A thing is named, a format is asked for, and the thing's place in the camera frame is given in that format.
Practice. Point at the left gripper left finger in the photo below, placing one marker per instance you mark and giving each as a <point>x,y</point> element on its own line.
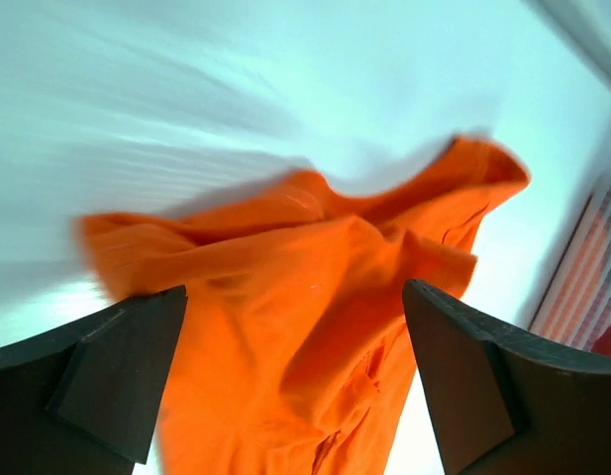
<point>83,398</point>

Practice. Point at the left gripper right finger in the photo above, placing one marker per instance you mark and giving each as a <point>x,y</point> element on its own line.
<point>503,400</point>

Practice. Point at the orange t shirt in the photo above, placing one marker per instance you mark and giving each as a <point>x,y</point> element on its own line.
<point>294,356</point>

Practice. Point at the white plastic basket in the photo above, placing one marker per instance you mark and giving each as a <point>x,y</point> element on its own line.
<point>576,310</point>

